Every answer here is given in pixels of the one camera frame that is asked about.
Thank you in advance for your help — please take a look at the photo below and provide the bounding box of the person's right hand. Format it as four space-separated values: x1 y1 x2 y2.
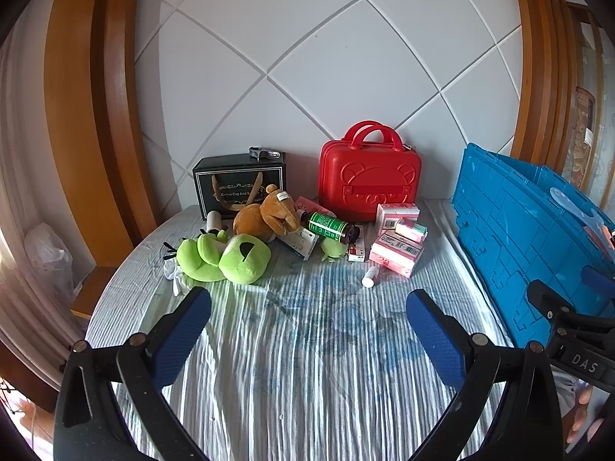
566 378 607 447

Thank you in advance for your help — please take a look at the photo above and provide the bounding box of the wooden frame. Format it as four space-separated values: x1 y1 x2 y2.
509 0 584 176
44 0 161 245

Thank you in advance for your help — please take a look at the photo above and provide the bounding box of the white curtain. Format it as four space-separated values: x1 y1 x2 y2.
0 33 92 361

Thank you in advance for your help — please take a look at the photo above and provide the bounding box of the blue plastic crate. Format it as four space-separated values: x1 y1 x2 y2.
452 143 615 351

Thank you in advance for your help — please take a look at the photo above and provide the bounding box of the light blue plastic spoon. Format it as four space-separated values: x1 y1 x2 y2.
549 186 605 232

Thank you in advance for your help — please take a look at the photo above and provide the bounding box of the green frog plush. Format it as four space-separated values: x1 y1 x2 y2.
176 230 272 284

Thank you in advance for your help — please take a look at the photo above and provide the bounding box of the white plastic bag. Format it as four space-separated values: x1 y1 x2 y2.
24 223 75 308

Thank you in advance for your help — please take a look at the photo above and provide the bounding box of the small green plush toy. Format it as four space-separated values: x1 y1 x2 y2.
321 237 349 261

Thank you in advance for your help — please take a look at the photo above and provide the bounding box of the brown bottle green label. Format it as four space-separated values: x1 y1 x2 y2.
296 210 360 245

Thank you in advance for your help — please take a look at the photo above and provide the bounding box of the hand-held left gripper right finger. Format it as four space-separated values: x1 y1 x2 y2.
406 289 563 461

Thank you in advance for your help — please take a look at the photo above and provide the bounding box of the pink green tissue packet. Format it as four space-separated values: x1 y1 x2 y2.
395 218 428 244

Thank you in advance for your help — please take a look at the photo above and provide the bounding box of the brown plush bear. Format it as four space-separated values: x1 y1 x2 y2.
233 184 301 243

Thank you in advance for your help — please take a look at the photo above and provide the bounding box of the pink white carton box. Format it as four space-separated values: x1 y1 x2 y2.
375 203 421 235

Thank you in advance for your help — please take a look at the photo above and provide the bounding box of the red bear suitcase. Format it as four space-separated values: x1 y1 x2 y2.
318 121 424 222

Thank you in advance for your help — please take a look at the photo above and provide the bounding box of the black gift box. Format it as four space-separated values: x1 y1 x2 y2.
193 152 287 217

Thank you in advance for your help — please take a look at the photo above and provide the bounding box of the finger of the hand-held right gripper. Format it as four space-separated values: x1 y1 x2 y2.
580 265 615 294
526 280 615 333

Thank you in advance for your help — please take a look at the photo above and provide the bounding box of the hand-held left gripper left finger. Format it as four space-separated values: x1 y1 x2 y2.
53 287 213 461

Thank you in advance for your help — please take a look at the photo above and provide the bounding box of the white cloth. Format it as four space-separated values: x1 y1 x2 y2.
162 254 195 297

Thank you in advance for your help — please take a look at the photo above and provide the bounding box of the striped bed sheet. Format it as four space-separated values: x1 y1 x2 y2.
84 199 517 461

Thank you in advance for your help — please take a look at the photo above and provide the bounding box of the wooden nightstand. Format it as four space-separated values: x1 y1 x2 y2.
70 264 130 320

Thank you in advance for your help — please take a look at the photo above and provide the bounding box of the patterned wall hanging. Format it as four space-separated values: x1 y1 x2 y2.
572 85 597 190

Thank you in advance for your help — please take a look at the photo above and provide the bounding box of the white blue medicine box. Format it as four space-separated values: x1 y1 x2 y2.
276 228 319 261

